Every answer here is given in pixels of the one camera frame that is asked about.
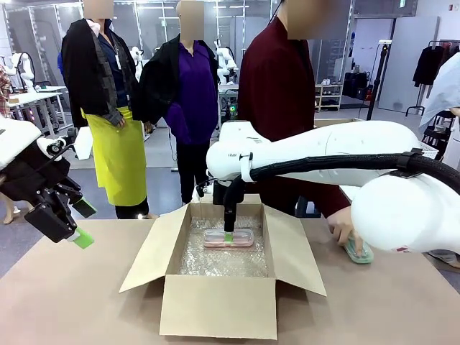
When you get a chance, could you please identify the clear bubble wrap sheet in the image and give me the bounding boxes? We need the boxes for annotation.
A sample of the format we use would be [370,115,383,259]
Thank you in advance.
[178,214,270,278]

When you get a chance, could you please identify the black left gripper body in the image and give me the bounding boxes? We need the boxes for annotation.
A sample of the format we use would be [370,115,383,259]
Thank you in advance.
[0,139,83,209]

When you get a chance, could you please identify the mannequin with yellow apron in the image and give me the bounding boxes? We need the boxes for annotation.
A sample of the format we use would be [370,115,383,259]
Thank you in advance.
[60,0,150,220]

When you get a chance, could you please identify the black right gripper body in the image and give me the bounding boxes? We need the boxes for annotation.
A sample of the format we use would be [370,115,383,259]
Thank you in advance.
[213,181,236,226]

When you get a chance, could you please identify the person in maroon sweater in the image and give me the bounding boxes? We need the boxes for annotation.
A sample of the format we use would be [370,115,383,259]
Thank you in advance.
[238,0,351,220]

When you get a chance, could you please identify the mannequin with purple shirt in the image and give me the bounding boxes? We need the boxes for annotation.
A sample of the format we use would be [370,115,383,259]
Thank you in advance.
[138,0,220,206]

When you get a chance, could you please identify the white plastic basket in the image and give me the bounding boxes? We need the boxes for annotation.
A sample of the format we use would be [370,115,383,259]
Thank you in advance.
[418,142,441,161]

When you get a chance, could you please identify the large cardboard box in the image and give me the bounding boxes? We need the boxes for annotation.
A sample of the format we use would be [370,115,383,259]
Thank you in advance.
[119,201,328,341]

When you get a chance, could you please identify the white desk with metal legs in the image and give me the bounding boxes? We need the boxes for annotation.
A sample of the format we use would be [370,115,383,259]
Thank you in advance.
[6,85,68,137]

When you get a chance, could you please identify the person's left forearm maroon sleeve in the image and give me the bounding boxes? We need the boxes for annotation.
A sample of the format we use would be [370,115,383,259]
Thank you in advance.
[316,185,351,220]

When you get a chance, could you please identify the black corrugated cable conduit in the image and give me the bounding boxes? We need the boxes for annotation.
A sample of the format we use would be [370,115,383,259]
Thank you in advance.
[222,147,460,216]

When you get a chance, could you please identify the white shoe shelf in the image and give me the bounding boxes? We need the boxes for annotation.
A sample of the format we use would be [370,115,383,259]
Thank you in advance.
[314,78,344,112]

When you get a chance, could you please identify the pink glasses case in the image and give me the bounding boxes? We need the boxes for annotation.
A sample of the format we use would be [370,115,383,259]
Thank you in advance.
[203,229,254,249]

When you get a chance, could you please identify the black tripod stand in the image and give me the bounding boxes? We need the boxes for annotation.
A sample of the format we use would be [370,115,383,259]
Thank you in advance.
[365,41,392,121]

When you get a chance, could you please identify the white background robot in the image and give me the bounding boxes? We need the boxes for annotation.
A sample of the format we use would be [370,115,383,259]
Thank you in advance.
[214,41,238,86]
[131,45,144,82]
[10,52,37,91]

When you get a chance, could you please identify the black clothes rack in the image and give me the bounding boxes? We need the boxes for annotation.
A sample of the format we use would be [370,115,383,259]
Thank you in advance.
[405,39,460,118]

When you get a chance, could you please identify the mint green glasses case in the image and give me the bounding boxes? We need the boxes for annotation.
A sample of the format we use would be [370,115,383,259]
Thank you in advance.
[343,233,374,266]

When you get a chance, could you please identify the person's left hand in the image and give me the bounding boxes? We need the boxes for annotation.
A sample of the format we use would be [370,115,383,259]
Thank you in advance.
[327,204,364,252]

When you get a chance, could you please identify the black hanging jacket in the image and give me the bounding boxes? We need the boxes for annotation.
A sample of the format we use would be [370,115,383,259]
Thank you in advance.
[412,45,445,87]

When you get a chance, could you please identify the black bags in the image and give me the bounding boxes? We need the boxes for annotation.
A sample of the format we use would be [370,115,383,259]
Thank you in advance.
[343,71,371,100]

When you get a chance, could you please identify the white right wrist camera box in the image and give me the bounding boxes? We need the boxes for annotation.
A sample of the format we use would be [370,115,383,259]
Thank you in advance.
[193,181,213,201]

